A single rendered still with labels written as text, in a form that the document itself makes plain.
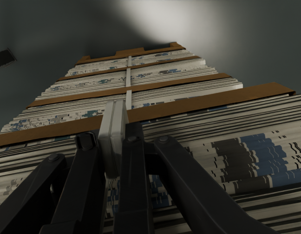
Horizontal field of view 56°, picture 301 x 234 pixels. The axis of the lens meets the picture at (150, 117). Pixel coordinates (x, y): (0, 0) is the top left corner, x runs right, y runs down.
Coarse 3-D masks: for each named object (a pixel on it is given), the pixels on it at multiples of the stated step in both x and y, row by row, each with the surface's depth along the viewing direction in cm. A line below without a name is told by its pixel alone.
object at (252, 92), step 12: (264, 84) 32; (276, 84) 31; (204, 96) 32; (216, 96) 31; (228, 96) 30; (240, 96) 30; (252, 96) 29; (264, 96) 28; (144, 108) 32; (156, 108) 31; (168, 108) 30; (180, 108) 30; (192, 108) 29
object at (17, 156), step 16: (16, 144) 29; (32, 144) 29; (48, 144) 27; (64, 144) 26; (0, 160) 25; (16, 160) 24; (32, 160) 24; (0, 176) 22; (16, 176) 22; (0, 192) 21
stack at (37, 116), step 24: (168, 48) 99; (72, 72) 82; (120, 72) 69; (144, 72) 66; (168, 72) 63; (192, 72) 58; (216, 72) 56; (48, 96) 57; (120, 96) 49; (144, 96) 47; (168, 96) 45; (192, 96) 45; (24, 120) 44; (48, 120) 42
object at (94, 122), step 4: (136, 108) 32; (128, 112) 31; (132, 112) 31; (136, 112) 31; (140, 112) 31; (96, 116) 32; (100, 116) 32; (128, 116) 30; (132, 116) 30; (136, 116) 30; (140, 116) 30; (88, 120) 31; (92, 120) 31; (96, 120) 31; (100, 120) 31; (132, 120) 29; (136, 120) 29; (140, 120) 28; (88, 124) 30; (92, 124) 30; (96, 124) 30; (100, 124) 29; (88, 128) 29; (92, 128) 29; (96, 128) 29
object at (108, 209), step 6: (114, 180) 20; (114, 186) 19; (108, 192) 19; (114, 192) 19; (108, 198) 18; (114, 198) 18; (108, 204) 18; (114, 204) 18; (108, 210) 17; (114, 210) 17; (108, 216) 17; (108, 222) 17; (108, 228) 16
